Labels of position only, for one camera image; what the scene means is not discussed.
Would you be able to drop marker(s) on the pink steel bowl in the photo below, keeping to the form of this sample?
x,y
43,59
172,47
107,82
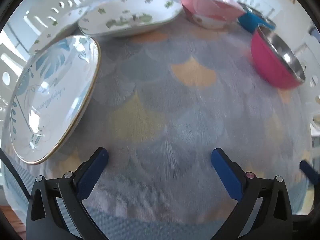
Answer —
x,y
265,57

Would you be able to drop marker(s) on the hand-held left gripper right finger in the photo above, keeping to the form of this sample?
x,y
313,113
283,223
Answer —
x,y
226,172

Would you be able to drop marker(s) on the blue leaf plate gold rim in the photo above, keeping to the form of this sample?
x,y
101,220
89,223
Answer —
x,y
50,100

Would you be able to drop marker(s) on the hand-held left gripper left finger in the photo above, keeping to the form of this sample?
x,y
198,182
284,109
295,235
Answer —
x,y
93,170

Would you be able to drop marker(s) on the pink ceramic bowl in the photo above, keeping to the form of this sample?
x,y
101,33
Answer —
x,y
210,10

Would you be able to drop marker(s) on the white plastic chair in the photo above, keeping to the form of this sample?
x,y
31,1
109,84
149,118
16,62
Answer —
x,y
10,55
311,62
37,17
260,0

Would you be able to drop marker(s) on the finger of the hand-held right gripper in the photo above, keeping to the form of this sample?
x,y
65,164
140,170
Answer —
x,y
308,171

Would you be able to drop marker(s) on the blue steel bowl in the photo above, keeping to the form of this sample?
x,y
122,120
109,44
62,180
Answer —
x,y
250,21

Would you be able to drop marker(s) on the fan pattern tablecloth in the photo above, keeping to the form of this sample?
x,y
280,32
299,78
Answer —
x,y
175,110

